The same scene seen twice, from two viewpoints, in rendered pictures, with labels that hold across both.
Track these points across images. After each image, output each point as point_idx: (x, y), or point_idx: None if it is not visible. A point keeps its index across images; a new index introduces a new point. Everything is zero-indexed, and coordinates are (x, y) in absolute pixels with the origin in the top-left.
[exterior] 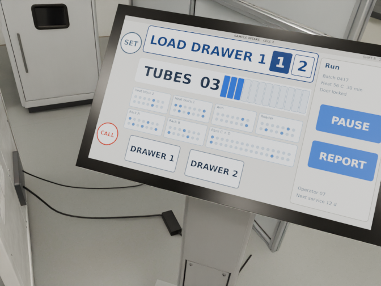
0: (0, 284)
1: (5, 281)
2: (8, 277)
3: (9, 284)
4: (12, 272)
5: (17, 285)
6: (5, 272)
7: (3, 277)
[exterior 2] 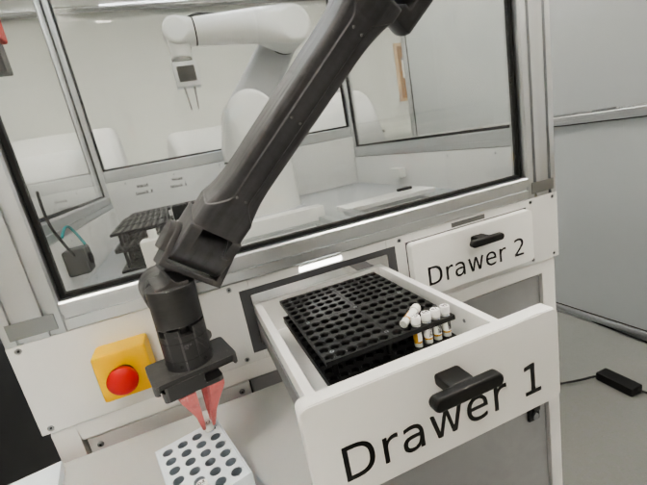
0: (543, 421)
1: (551, 416)
2: (554, 408)
3: (554, 421)
4: (558, 399)
5: (558, 425)
6: (554, 398)
7: (551, 408)
